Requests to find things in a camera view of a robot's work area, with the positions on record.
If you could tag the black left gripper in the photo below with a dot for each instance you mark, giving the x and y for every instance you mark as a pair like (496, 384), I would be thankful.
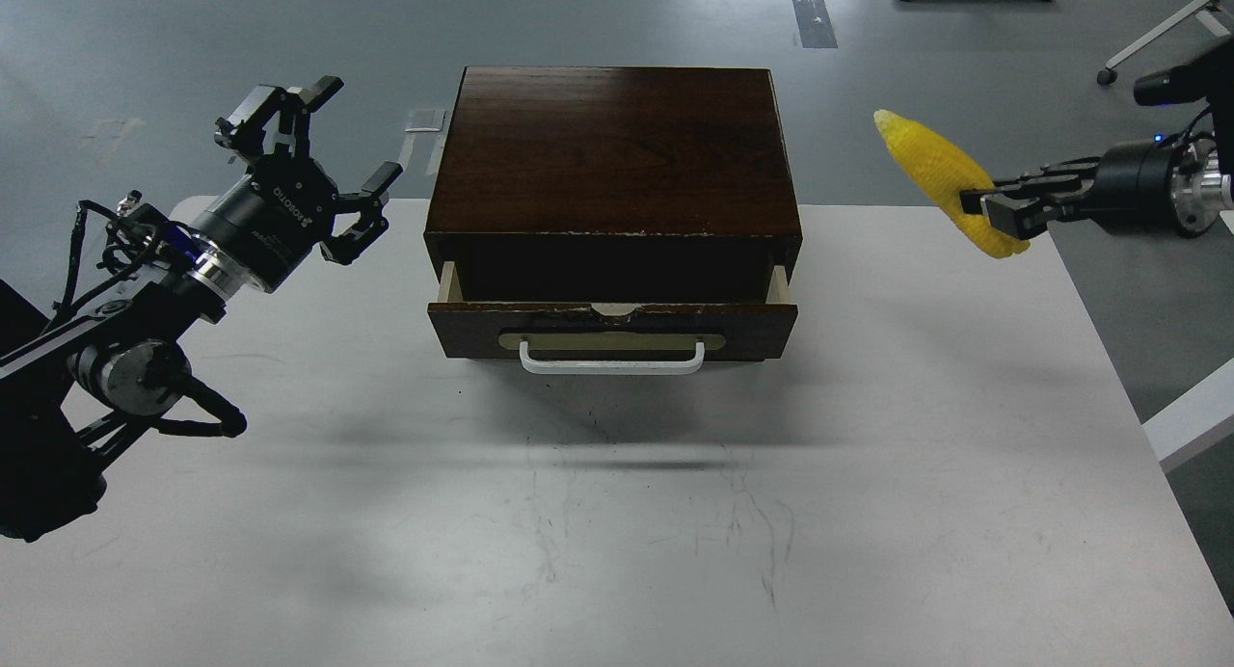
(285, 203)

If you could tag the grey floor tape strip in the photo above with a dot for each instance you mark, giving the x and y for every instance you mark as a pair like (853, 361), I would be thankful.
(815, 29)

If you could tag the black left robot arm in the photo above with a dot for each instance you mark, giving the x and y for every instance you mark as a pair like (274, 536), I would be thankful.
(84, 382)

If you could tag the dark wooden drawer cabinet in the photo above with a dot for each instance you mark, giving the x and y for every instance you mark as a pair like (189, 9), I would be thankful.
(614, 184)

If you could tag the white wheeled chair base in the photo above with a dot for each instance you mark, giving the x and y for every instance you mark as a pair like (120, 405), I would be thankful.
(1210, 14)

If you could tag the wooden drawer with white handle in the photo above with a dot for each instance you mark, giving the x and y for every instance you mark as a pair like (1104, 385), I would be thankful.
(613, 339)

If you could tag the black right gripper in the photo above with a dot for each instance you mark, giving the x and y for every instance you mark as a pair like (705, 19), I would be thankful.
(1166, 184)

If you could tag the yellow plastic corn cob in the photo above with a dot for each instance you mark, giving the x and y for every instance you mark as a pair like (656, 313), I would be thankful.
(942, 171)

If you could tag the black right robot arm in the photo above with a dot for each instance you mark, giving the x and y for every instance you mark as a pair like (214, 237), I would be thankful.
(1208, 78)

